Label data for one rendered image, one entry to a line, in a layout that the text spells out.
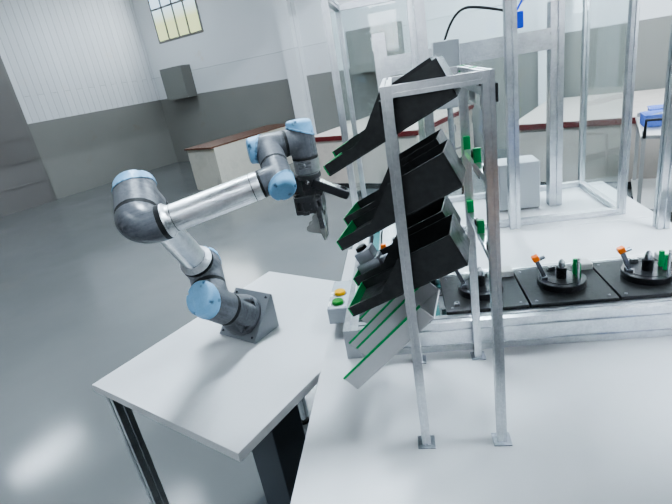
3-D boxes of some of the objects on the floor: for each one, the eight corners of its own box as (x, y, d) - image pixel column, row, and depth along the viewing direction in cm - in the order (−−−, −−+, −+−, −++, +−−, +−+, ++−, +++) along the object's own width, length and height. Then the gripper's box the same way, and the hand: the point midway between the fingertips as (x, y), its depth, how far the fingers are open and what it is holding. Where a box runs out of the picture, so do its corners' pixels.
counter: (300, 159, 984) (293, 122, 956) (221, 191, 819) (210, 147, 791) (274, 160, 1025) (267, 124, 997) (195, 190, 860) (183, 149, 832)
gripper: (294, 172, 142) (307, 237, 150) (288, 179, 134) (302, 247, 142) (322, 168, 141) (334, 233, 148) (317, 175, 132) (330, 244, 140)
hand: (327, 235), depth 144 cm, fingers closed
